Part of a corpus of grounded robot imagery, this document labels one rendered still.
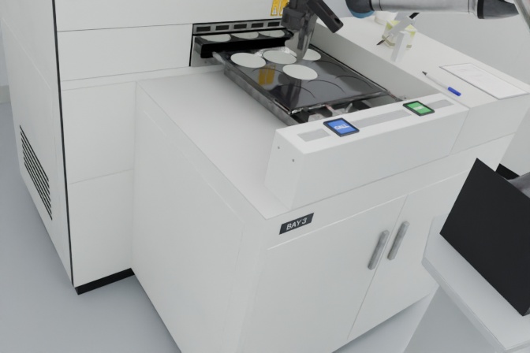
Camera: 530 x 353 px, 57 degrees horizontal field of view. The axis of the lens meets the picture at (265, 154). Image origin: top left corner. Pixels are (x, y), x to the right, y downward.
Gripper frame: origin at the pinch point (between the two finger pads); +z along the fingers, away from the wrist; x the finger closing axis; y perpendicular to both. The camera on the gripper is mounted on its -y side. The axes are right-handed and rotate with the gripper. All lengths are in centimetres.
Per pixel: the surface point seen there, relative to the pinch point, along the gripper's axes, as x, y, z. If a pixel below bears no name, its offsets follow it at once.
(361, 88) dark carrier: 2.4, -19.9, 1.8
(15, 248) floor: 40, 81, 92
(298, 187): 54, -22, 4
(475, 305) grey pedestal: 59, -59, 10
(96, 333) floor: 53, 32, 92
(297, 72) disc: 6.7, -1.9, 1.8
